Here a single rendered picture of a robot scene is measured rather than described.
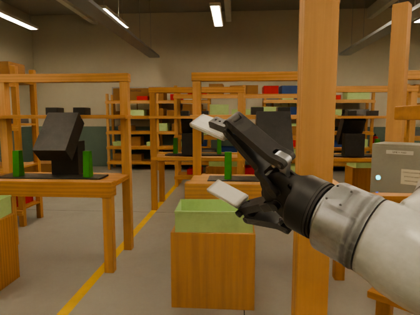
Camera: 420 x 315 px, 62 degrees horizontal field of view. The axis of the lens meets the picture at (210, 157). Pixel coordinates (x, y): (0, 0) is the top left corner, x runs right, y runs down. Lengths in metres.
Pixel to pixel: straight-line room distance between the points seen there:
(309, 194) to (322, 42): 0.65
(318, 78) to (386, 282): 0.69
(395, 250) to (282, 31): 10.70
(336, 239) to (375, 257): 0.04
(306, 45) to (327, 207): 0.66
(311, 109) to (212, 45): 9.94
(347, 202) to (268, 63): 10.43
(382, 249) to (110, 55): 11.21
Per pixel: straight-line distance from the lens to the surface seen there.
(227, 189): 0.59
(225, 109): 7.61
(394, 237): 0.39
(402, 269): 0.39
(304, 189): 0.44
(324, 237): 0.42
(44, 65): 12.27
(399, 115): 1.16
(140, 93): 11.03
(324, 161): 1.01
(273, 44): 10.91
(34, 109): 5.77
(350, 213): 0.41
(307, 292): 1.11
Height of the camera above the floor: 1.51
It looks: 6 degrees down
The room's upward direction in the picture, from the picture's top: straight up
